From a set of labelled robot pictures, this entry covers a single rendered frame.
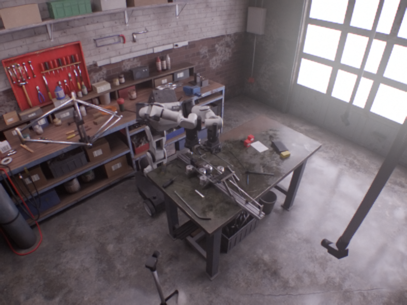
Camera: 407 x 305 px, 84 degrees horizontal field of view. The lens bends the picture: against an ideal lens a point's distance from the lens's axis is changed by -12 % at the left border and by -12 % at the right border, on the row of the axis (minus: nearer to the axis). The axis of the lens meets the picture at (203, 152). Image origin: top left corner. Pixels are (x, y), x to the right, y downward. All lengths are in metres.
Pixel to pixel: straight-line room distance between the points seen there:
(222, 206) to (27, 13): 2.48
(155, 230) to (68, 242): 0.94
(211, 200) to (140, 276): 1.10
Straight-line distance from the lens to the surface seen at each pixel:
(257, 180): 2.05
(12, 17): 2.95
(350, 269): 2.89
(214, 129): 1.70
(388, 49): 4.15
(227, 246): 2.54
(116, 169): 3.32
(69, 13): 3.04
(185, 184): 1.98
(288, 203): 3.05
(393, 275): 3.09
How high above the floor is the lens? 2.26
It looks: 37 degrees down
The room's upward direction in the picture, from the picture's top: straight up
